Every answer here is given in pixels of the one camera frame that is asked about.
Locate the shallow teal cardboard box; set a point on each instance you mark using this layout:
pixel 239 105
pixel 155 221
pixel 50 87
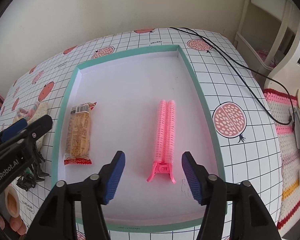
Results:
pixel 130 92

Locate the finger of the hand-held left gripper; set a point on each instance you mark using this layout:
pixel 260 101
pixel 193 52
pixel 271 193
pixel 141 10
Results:
pixel 40 126
pixel 13 130

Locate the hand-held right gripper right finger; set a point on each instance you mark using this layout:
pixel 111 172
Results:
pixel 191 180

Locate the grey tablet stand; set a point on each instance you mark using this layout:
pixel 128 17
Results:
pixel 298 130

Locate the cream lace scrunchie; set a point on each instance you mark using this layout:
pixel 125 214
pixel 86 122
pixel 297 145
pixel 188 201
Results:
pixel 42 110

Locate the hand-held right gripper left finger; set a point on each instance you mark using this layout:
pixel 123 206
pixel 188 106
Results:
pixel 115 180

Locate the striped crochet blanket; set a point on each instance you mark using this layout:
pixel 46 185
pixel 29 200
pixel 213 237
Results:
pixel 285 155

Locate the white wooden chair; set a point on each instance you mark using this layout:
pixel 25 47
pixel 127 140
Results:
pixel 287 30

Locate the pink hair roller clip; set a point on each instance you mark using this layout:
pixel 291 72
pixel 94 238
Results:
pixel 166 130

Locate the orange biscuit snack packet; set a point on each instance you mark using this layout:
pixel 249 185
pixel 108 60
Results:
pixel 78 130

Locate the pink bedding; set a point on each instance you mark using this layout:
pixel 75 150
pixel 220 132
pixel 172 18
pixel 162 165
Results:
pixel 266 57

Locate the black plastic toy figure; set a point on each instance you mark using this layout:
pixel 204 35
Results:
pixel 38 160

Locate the person's left hand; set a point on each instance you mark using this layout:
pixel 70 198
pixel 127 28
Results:
pixel 15 226

